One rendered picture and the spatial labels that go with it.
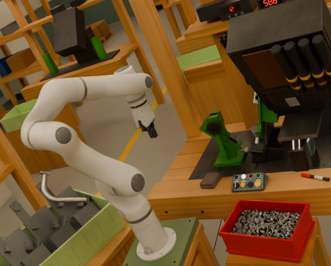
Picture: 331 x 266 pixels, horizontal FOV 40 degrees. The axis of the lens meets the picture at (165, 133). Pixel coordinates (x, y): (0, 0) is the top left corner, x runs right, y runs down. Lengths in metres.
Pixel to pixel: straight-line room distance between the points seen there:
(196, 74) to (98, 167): 1.11
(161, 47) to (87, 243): 1.11
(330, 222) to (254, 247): 1.37
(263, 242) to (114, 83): 0.83
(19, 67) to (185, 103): 5.36
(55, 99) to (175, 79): 1.11
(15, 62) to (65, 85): 6.13
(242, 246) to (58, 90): 0.93
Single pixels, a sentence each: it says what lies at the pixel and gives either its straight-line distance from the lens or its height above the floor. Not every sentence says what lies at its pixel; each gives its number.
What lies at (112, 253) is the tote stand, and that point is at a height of 0.78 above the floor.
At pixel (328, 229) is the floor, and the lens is 3.12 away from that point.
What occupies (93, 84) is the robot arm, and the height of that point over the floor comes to 1.65.
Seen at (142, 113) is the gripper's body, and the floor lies 1.42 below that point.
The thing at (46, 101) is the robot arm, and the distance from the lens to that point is 1.61.
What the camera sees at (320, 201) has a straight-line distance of 2.01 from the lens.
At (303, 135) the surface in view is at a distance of 1.89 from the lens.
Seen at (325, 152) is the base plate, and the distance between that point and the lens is 2.17.
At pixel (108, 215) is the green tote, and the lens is 2.34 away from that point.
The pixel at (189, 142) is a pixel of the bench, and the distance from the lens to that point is 2.70.
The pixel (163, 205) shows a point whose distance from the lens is 2.30.
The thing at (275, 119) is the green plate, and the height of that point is 1.12.
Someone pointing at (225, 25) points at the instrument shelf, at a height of 1.53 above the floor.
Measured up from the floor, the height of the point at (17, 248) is 0.96.
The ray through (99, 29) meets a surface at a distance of 11.27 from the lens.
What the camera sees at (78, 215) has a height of 0.92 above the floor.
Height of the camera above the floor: 2.08
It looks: 24 degrees down
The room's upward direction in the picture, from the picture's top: 24 degrees counter-clockwise
